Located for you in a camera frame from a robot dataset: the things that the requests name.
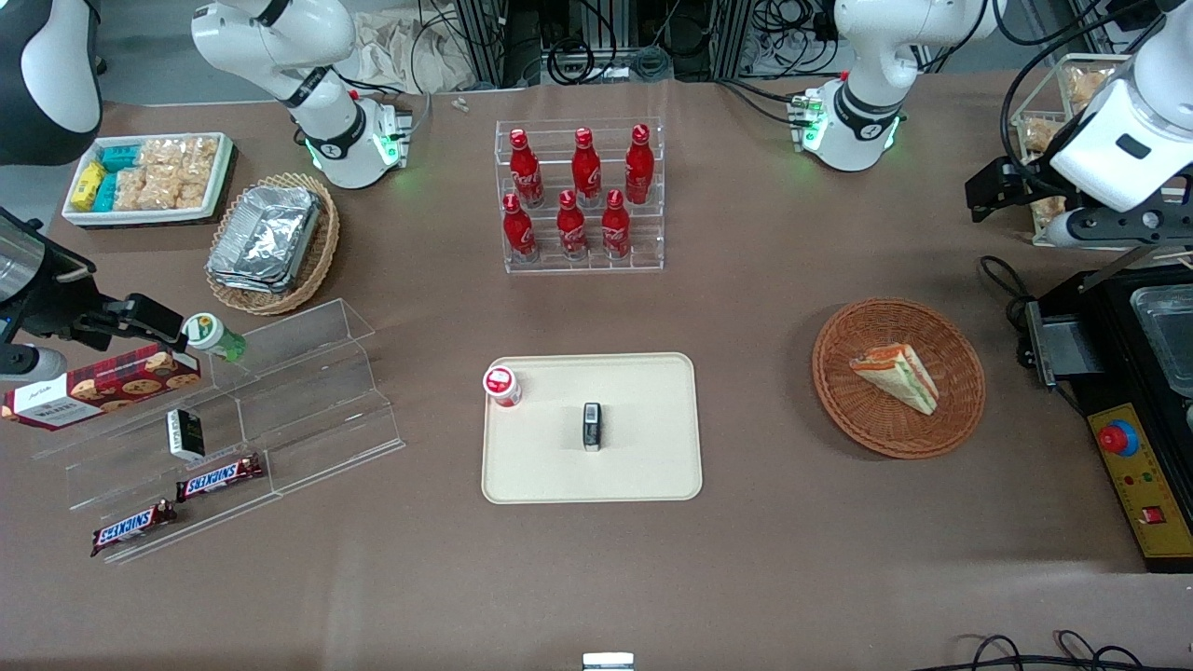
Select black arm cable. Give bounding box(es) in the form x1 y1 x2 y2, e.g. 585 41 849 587
999 0 1171 183

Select white wire rack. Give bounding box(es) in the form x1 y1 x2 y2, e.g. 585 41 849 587
1010 53 1136 248

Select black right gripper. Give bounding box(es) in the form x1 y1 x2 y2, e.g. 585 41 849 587
0 210 187 353

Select coiled black cable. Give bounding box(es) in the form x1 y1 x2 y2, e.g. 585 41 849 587
544 35 624 87

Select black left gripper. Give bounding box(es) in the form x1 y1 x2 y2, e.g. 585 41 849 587
966 157 1193 247

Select stacked foil trays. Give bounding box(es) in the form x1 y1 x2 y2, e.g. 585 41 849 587
207 185 323 296

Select red tartan cookie box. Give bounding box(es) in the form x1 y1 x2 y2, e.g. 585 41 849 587
2 342 202 432

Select clear plastic container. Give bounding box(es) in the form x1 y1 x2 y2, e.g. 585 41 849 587
1130 284 1193 400

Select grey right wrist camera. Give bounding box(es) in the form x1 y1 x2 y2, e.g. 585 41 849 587
0 344 69 382

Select red-lidded white cup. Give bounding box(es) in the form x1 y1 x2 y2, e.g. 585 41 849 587
482 365 523 408

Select red emergency stop button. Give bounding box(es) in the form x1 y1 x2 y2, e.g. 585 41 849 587
1097 419 1141 459

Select aluminium frame post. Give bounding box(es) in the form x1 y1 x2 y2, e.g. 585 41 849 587
454 0 543 90
710 0 758 81

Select crumpled beige cloth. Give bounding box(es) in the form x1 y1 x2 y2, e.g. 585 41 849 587
340 11 478 95

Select yellow snack packet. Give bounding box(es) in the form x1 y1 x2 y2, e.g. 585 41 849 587
71 160 109 212

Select brown wicker basket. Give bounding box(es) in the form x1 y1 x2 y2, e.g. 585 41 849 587
811 297 987 460

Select black and yellow sealing machine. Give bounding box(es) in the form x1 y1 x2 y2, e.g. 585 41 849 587
1023 247 1193 575

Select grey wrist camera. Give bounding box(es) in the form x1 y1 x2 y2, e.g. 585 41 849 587
1046 211 1119 250
0 344 69 382

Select clear acrylic bottle rack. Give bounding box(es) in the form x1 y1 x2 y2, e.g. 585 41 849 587
494 116 666 276

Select light wicker basket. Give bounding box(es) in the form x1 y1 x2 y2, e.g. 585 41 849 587
205 172 341 317

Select red cola bottle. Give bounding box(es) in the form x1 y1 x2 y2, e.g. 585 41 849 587
556 190 590 263
502 193 539 265
624 124 656 207
601 189 633 261
509 129 546 211
570 127 604 209

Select Snickers chocolate bar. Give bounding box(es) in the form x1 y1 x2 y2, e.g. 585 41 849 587
89 500 179 558
175 453 266 504

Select black and white box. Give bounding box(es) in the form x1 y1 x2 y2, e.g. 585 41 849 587
166 408 207 462

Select green bottle white cap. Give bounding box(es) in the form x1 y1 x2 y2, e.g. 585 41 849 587
183 312 249 364

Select triangular sandwich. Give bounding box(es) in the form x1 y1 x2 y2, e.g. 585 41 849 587
848 342 940 418

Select black floor cable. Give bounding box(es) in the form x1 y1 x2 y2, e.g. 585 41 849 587
930 630 1193 671

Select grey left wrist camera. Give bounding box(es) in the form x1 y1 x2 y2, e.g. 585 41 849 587
1046 211 1119 250

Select beige plastic tray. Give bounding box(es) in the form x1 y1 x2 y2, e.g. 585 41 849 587
481 352 704 505

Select clear bag of crackers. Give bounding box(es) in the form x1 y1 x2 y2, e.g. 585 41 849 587
140 137 221 174
114 168 178 212
173 164 217 212

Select black machine power cable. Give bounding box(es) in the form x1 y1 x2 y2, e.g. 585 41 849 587
978 253 1037 327

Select white rectangular snack tray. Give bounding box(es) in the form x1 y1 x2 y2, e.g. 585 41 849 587
62 132 235 228

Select clear acrylic stepped shelf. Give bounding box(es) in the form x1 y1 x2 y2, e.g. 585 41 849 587
32 297 407 567

